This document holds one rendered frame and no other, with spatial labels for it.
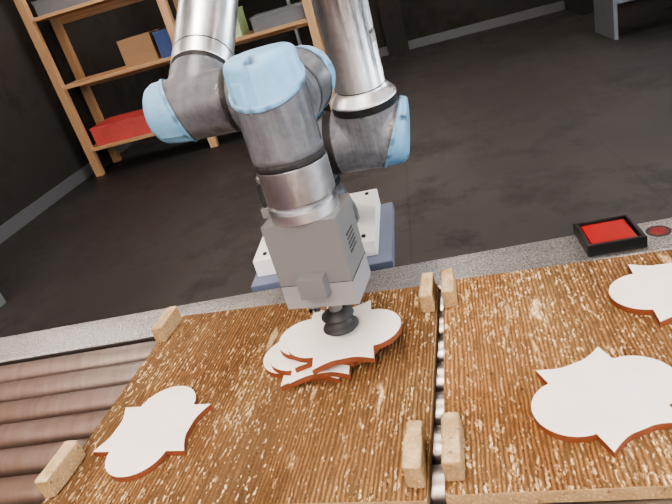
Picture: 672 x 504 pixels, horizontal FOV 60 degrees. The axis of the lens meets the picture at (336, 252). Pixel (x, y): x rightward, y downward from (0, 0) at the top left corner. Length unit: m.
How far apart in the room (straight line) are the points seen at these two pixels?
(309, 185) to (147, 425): 0.34
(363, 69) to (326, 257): 0.45
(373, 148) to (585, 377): 0.56
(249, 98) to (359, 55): 0.44
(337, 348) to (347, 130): 0.46
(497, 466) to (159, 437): 0.36
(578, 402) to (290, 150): 0.35
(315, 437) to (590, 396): 0.27
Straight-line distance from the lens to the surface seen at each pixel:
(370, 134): 1.00
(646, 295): 0.73
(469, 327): 0.71
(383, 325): 0.68
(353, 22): 0.96
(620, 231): 0.89
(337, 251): 0.59
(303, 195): 0.57
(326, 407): 0.65
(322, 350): 0.67
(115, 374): 0.91
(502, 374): 0.64
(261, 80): 0.55
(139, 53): 6.41
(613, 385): 0.61
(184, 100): 0.69
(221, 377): 0.76
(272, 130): 0.55
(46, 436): 0.88
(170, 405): 0.74
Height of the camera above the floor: 1.35
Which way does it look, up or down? 26 degrees down
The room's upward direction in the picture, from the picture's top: 16 degrees counter-clockwise
